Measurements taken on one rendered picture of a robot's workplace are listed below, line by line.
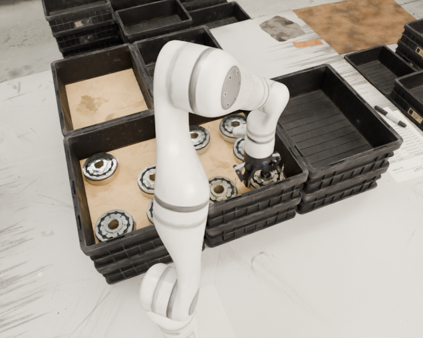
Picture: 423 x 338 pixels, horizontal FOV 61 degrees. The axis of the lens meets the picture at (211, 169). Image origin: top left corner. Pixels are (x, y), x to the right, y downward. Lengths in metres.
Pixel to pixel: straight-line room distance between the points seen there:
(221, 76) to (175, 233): 0.26
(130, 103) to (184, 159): 0.81
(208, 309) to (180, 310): 0.33
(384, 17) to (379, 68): 1.17
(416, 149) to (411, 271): 0.48
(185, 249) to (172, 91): 0.26
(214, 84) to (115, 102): 0.92
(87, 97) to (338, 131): 0.89
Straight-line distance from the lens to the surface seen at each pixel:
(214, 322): 1.01
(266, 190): 0.92
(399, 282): 1.15
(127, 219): 0.98
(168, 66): 0.48
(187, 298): 0.68
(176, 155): 0.53
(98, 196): 1.09
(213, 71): 0.45
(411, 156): 1.43
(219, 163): 1.09
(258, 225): 1.09
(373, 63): 2.58
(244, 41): 1.83
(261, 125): 0.82
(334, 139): 1.21
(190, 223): 0.57
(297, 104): 1.30
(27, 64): 3.33
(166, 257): 1.04
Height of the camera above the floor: 1.68
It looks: 52 degrees down
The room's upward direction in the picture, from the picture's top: 3 degrees counter-clockwise
